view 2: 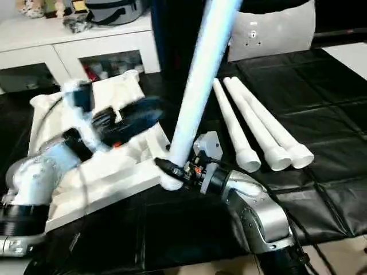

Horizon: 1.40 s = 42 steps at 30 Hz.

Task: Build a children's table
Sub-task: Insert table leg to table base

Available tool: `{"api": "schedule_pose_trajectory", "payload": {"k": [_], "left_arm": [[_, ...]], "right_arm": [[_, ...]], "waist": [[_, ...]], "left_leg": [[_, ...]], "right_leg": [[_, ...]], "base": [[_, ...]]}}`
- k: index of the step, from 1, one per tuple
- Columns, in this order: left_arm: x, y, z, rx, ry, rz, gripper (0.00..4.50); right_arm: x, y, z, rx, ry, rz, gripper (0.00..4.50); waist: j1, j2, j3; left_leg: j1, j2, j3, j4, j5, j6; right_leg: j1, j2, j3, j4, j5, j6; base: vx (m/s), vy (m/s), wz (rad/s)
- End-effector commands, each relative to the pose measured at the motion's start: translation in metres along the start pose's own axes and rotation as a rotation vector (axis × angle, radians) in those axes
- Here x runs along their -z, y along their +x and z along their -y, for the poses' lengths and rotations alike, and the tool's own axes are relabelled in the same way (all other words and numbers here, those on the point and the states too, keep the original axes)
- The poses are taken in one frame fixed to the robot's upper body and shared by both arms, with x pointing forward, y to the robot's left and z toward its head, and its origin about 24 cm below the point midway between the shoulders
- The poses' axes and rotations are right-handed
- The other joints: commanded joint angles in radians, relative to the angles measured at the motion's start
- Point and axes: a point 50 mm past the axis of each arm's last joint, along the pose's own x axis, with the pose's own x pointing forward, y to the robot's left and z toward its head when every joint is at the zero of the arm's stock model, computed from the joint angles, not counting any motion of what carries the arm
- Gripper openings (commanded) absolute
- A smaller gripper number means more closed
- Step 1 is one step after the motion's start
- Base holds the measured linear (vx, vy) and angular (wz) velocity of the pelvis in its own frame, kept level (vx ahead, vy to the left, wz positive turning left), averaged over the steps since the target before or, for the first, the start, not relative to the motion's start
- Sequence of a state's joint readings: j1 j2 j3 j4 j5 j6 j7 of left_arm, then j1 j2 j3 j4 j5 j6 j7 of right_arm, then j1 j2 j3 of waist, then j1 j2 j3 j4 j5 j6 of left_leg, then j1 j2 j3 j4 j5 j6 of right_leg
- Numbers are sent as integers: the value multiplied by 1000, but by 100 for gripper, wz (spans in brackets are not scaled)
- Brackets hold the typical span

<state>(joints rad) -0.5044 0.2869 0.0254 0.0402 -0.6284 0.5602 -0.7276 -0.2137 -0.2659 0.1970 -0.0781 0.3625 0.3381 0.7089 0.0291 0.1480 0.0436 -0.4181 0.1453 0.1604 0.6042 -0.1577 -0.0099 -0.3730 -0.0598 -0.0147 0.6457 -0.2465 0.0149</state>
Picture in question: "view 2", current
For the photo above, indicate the white plastic table top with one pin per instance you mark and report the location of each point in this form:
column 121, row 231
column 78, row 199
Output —
column 114, row 172

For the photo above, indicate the white plastic table leg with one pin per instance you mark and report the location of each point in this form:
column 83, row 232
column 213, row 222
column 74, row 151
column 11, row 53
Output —
column 234, row 126
column 253, row 120
column 269, row 120
column 200, row 86

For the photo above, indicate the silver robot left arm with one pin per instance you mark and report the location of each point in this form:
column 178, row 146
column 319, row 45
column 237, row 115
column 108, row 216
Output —
column 34, row 183

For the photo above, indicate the cluster of small bottles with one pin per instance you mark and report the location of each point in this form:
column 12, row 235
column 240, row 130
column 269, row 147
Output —
column 112, row 67

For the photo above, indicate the black work mat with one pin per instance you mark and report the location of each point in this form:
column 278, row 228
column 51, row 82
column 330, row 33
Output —
column 189, row 240

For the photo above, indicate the black cabinet with yellow label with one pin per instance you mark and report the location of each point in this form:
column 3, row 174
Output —
column 172, row 34

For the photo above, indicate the grey bag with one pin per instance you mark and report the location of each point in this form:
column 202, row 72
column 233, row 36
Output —
column 114, row 10

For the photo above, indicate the white cabinet with glass doors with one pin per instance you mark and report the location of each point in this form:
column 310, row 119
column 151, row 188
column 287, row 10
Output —
column 34, row 40

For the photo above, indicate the small colourful figurines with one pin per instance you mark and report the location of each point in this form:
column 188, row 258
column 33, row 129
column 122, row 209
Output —
column 46, row 7

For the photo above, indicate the white cushion with badge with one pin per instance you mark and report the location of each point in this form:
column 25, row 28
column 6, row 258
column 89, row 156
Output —
column 269, row 28

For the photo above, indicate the white flat board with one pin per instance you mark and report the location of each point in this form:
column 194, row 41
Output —
column 347, row 57

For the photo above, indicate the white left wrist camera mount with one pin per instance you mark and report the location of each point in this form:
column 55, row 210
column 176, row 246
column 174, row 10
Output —
column 77, row 103

